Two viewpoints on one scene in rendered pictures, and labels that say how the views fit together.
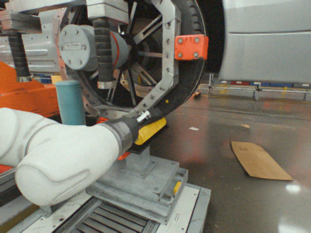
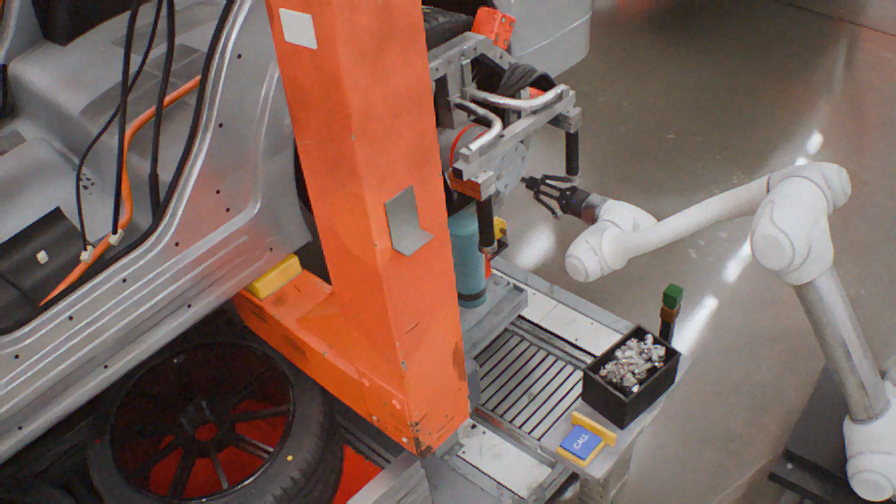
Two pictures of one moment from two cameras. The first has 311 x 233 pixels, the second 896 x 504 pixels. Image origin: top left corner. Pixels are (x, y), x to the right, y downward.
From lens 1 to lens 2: 193 cm
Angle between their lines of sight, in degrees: 62
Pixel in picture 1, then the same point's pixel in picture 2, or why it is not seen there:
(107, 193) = not seen: hidden behind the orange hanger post
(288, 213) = (528, 200)
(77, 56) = (515, 174)
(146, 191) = (497, 294)
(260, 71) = not seen: hidden behind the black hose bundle
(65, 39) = (504, 164)
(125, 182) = (471, 315)
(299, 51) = (556, 51)
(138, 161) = not seen: hidden behind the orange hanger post
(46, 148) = (645, 217)
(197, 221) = (528, 277)
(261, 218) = (528, 226)
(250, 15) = (526, 35)
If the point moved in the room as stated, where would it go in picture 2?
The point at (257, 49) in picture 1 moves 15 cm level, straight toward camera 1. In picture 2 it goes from (535, 61) to (574, 74)
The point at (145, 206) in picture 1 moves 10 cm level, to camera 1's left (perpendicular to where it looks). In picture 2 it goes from (506, 311) to (498, 334)
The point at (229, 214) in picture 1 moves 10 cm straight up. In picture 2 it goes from (512, 252) to (511, 231)
